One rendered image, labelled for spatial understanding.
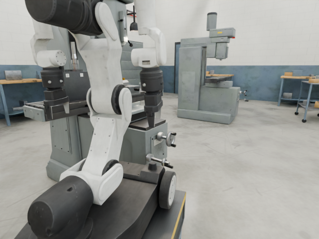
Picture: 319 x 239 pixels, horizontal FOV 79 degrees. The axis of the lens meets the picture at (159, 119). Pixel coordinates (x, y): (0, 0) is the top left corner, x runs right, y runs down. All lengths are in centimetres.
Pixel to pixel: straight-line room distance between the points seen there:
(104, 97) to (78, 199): 42
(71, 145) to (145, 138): 88
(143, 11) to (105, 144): 56
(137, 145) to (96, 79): 71
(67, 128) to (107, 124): 111
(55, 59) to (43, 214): 58
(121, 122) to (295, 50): 711
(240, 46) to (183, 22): 248
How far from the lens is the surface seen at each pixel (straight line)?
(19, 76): 522
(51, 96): 98
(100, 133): 94
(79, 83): 142
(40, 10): 72
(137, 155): 150
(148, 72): 73
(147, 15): 73
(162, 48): 72
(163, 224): 110
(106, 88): 89
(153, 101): 74
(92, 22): 80
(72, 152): 207
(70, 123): 197
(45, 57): 97
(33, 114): 133
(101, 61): 87
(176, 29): 893
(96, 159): 93
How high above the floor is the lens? 116
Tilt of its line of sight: 15 degrees down
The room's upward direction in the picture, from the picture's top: straight up
